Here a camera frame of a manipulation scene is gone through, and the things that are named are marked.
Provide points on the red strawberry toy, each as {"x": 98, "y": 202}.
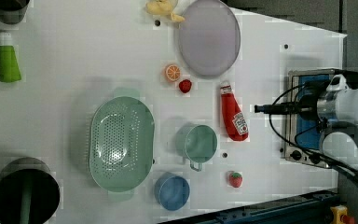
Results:
{"x": 185, "y": 86}
{"x": 235, "y": 179}

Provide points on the green perforated strainer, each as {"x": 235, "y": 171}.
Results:
{"x": 121, "y": 138}

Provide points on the black pot with green utensil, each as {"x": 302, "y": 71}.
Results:
{"x": 29, "y": 194}

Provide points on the yellow red emergency button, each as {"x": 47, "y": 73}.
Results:
{"x": 340, "y": 215}

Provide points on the black silver toaster oven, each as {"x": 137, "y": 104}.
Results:
{"x": 304, "y": 136}

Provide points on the blue metal frame rail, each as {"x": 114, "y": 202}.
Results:
{"x": 310, "y": 208}

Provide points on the orange slice toy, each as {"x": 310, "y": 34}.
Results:
{"x": 172, "y": 72}

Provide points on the red strawberry toy upper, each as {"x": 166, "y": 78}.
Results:
{"x": 185, "y": 86}

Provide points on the lavender round plate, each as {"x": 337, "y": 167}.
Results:
{"x": 209, "y": 38}

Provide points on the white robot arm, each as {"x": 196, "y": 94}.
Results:
{"x": 320, "y": 114}

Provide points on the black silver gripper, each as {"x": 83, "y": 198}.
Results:
{"x": 307, "y": 102}

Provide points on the blue cup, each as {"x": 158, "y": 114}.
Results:
{"x": 171, "y": 191}

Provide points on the red ketchup bottle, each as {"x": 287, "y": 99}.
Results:
{"x": 234, "y": 120}

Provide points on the green mug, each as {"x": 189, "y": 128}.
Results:
{"x": 196, "y": 143}

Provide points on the dark grey pot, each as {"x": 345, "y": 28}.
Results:
{"x": 13, "y": 11}

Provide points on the red strawberry toy lower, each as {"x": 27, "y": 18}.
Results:
{"x": 235, "y": 179}

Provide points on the green squeeze tube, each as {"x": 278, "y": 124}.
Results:
{"x": 9, "y": 68}

